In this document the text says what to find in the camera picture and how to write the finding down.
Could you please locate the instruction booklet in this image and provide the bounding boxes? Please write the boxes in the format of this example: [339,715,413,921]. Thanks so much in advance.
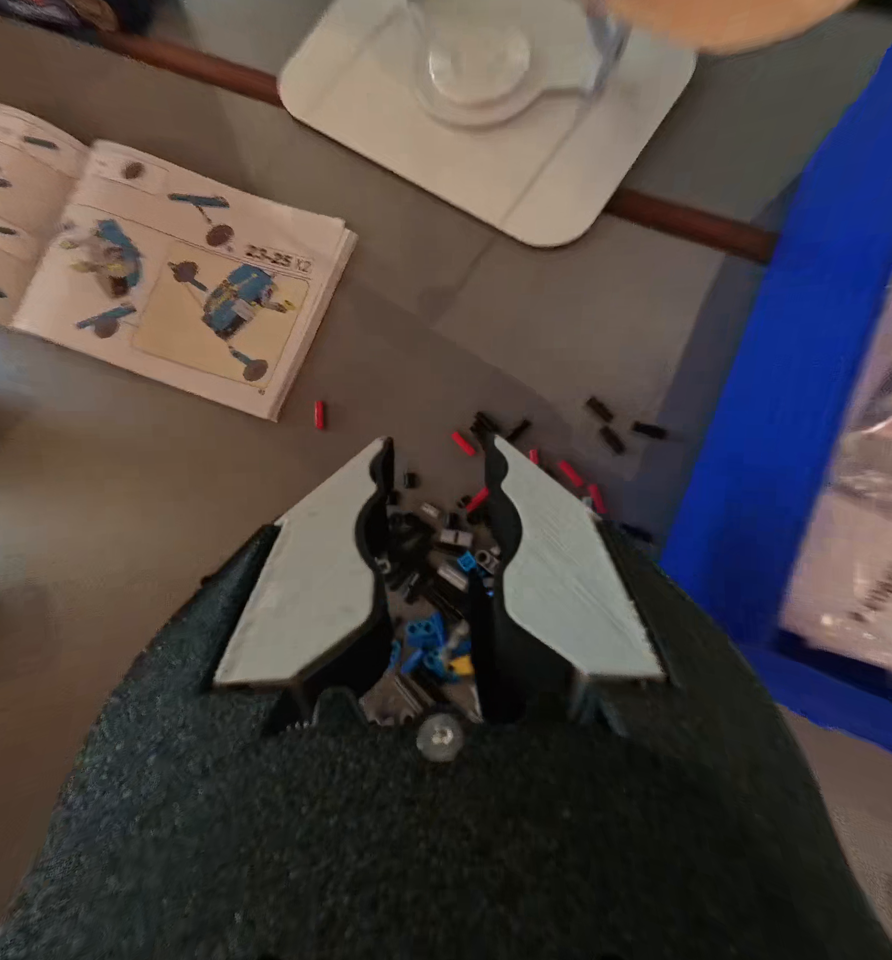
[0,99,358,423]

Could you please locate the blue plastic bin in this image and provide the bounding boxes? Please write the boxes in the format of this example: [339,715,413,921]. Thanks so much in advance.
[659,7,892,766]

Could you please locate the white stand base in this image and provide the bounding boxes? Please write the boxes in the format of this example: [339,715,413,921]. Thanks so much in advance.
[277,0,698,249]

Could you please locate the clear plastic bags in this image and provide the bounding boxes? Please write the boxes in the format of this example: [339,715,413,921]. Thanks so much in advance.
[779,217,892,680]

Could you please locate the pile of small building bricks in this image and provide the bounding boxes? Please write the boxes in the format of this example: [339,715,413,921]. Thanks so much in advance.
[359,393,672,727]

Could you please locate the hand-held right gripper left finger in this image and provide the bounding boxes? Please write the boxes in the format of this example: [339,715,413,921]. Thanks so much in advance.
[212,436,396,690]

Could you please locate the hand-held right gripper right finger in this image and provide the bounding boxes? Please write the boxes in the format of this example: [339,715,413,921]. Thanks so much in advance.
[483,433,669,687]

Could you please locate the grey desk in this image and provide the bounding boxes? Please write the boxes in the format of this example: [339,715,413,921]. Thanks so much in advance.
[0,11,892,960]

